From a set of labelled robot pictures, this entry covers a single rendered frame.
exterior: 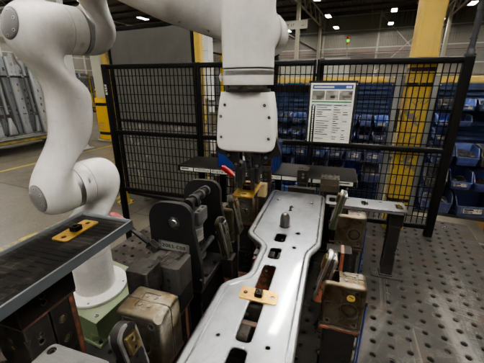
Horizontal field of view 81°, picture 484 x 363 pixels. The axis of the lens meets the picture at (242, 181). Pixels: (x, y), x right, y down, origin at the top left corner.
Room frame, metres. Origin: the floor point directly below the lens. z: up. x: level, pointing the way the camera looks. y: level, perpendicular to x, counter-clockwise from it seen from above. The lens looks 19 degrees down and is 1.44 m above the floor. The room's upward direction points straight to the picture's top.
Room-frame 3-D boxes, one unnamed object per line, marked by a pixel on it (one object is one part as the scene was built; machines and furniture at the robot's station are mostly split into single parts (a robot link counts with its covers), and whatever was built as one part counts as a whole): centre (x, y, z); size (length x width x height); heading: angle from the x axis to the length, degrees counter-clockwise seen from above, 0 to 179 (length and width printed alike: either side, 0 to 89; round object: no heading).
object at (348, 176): (1.42, -0.12, 1.02); 0.90 x 0.22 x 0.03; 72
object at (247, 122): (0.50, -0.01, 1.38); 0.10 x 0.07 x 0.11; 74
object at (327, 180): (1.17, -0.38, 0.88); 0.08 x 0.08 x 0.36; 72
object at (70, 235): (0.51, 0.33, 1.17); 0.08 x 0.04 x 0.01; 165
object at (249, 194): (0.50, -0.01, 1.26); 0.08 x 0.04 x 0.01; 164
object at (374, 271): (0.98, -0.59, 0.84); 0.11 x 0.06 x 0.29; 72
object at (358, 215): (0.83, -0.36, 0.87); 0.12 x 0.09 x 0.35; 72
